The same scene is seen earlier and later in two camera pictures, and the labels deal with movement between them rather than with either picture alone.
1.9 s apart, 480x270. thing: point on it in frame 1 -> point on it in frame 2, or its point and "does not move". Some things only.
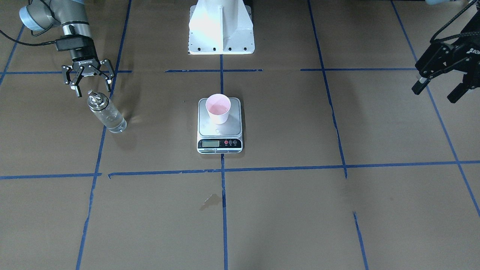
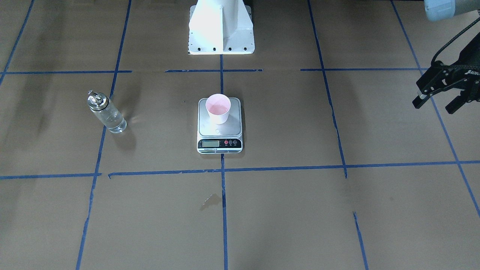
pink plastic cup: [218, 106] does not move
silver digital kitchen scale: [226, 138] does not move
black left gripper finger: [420, 85] -> [419, 100]
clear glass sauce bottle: [106, 111] does not move
